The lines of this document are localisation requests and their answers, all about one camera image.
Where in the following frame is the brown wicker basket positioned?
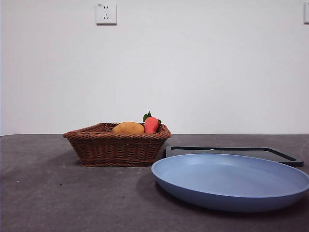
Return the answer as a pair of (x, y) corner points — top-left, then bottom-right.
(63, 122), (172, 168)

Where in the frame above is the orange carrot with green leaves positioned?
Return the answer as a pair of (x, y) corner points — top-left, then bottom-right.
(142, 110), (162, 133)

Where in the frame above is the black flat tray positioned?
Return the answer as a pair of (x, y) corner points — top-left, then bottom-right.
(165, 145), (304, 168)

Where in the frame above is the blue round plate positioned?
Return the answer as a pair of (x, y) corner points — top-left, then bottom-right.
(151, 153), (309, 213)

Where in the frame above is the yellow-orange potato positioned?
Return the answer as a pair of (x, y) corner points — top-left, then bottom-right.
(112, 121), (145, 134)

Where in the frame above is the white wall socket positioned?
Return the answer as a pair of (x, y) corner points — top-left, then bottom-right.
(96, 2), (117, 26)

